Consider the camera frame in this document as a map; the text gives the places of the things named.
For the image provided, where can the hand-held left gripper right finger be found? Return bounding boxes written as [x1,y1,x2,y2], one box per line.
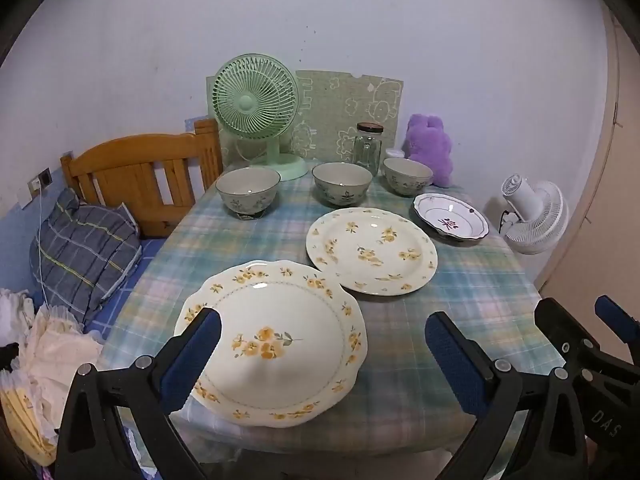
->
[425,311,588,480]

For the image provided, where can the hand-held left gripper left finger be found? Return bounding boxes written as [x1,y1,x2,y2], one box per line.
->
[54,307,222,480]

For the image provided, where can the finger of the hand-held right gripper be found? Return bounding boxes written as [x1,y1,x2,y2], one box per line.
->
[534,297,603,366]
[594,295,640,358]

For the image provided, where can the scalloped yellow floral plate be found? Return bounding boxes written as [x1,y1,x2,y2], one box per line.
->
[173,260,368,428]

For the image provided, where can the white plate with red pattern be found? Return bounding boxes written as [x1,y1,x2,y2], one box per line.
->
[413,192,490,246]

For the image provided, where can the round yellow floral plate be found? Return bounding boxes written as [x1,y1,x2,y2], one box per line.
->
[306,207,439,297]

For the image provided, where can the floral ceramic bowl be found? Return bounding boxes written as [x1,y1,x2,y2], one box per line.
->
[383,157,434,197]
[215,166,281,221]
[312,162,374,208]

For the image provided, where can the plaid tablecloth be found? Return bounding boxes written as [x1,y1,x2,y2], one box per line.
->
[97,160,566,466]

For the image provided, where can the white standing fan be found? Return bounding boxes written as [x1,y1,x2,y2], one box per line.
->
[500,174,570,255]

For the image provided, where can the pile of cream ruffled cloth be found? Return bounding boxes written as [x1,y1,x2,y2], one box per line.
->
[0,287,106,468]

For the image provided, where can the beige door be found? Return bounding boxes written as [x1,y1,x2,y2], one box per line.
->
[532,10,640,321]

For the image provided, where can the grey plaid pillow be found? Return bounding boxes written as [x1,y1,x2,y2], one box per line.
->
[29,187,143,326]

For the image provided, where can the dark cloth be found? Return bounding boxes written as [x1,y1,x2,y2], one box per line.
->
[0,342,21,373]

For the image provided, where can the wooden headboard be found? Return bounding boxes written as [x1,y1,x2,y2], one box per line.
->
[60,119,224,238]

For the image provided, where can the purple plush toy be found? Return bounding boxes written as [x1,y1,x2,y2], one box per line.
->
[404,114,455,188]

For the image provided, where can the glass jar with brown lid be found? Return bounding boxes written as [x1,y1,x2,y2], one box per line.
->
[353,123,385,171]

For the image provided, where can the green desk fan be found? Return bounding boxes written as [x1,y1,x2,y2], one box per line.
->
[211,54,308,182]

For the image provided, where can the green printed mat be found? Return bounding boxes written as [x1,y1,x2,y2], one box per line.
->
[206,70,405,166]

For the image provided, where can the thin white cable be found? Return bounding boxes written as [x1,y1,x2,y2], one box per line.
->
[27,190,51,311]

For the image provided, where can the wall socket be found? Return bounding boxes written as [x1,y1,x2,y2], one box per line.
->
[29,167,52,196]

